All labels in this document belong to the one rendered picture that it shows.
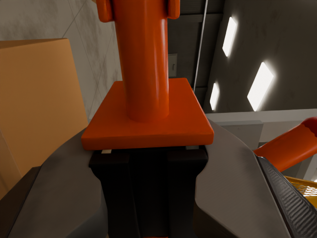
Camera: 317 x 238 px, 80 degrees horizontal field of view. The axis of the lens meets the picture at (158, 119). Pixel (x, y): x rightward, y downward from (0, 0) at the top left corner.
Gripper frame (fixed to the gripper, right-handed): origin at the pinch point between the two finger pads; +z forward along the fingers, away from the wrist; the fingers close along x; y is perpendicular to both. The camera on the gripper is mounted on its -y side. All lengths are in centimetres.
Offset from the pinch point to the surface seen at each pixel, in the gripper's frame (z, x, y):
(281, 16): 465, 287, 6
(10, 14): 162, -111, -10
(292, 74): 376, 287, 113
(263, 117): 100, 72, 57
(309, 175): 178, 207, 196
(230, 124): 90, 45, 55
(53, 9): 238, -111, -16
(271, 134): 94, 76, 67
